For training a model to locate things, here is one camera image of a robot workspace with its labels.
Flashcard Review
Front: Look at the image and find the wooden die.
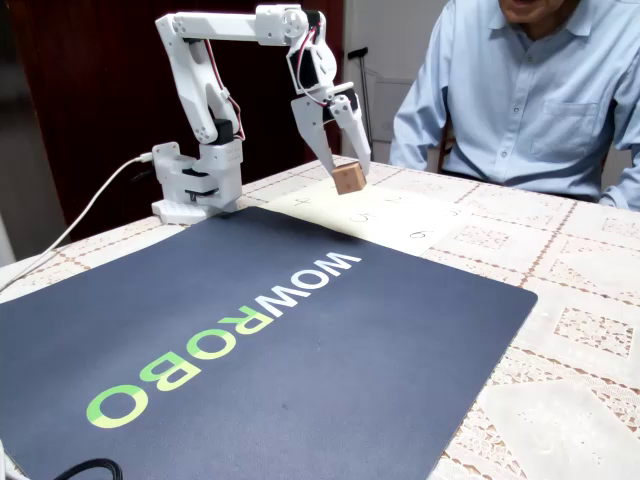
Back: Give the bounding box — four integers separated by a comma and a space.
331, 160, 368, 196

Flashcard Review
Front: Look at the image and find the grey walking cane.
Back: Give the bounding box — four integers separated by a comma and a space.
348, 47, 375, 151

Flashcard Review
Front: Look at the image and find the brown wooden chair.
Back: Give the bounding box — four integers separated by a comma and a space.
439, 119, 456, 174

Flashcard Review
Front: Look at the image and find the numbered paper sheet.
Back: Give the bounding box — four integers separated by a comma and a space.
262, 179, 471, 254

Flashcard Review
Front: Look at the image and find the person in light blue shirt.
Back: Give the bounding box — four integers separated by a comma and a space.
388, 0, 640, 211

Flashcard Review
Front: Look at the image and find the dark blue WOWROBO mat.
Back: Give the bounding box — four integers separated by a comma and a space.
0, 205, 539, 480

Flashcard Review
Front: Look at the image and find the white lace tablecloth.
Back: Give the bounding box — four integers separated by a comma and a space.
0, 154, 640, 480

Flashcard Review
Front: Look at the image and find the white USB cable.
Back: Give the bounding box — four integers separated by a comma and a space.
0, 152, 154, 294

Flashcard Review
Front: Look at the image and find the black camera cable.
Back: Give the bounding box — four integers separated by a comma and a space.
49, 457, 124, 480

